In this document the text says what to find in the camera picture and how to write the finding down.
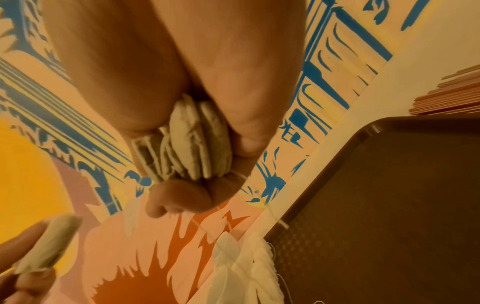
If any dark brown tray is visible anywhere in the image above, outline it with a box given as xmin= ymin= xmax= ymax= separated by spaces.
xmin=262 ymin=115 xmax=480 ymax=304

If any bunch of tea bags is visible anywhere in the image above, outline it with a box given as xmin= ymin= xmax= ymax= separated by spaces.
xmin=129 ymin=95 xmax=235 ymax=183

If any row of tea bags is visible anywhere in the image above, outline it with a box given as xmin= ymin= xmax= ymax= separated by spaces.
xmin=187 ymin=231 xmax=288 ymax=304

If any person's right hand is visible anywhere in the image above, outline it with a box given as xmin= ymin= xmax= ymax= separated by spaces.
xmin=39 ymin=0 xmax=309 ymax=218

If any person's left hand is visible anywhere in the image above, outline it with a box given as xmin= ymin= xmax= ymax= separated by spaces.
xmin=0 ymin=221 xmax=80 ymax=304

